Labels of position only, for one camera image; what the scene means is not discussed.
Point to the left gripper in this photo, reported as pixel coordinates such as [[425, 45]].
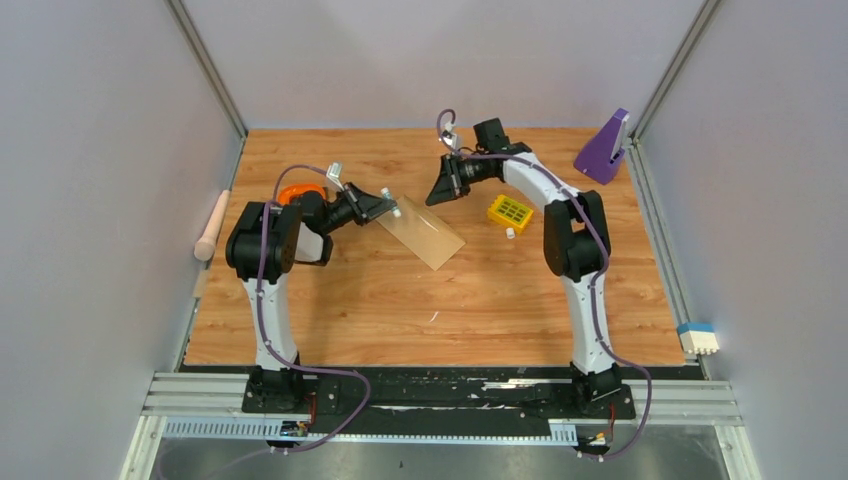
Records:
[[363, 205]]

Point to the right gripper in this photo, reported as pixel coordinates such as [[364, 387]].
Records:
[[451, 184]]

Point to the brown paper envelope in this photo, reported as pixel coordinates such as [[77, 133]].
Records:
[[428, 237]]

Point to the white green glue stick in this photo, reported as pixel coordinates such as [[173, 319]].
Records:
[[394, 209]]

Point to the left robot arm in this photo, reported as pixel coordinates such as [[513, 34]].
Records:
[[267, 241]]

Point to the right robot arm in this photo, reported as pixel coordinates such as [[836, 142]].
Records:
[[576, 241]]

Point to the yellow toy window brick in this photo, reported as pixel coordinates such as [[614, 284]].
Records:
[[510, 213]]

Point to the orange toy track loop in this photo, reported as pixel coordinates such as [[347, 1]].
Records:
[[291, 192]]

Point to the purple plastic stand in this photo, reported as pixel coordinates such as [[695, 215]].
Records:
[[601, 157]]

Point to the wooden rolling pin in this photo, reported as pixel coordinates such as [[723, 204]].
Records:
[[205, 246]]

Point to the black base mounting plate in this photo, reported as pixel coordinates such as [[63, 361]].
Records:
[[446, 400]]

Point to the white blue toy brick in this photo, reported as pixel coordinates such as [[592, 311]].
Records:
[[698, 338]]

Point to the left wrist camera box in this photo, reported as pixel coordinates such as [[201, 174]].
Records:
[[333, 177]]

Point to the slotted cable duct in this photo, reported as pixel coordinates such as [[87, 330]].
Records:
[[559, 434]]

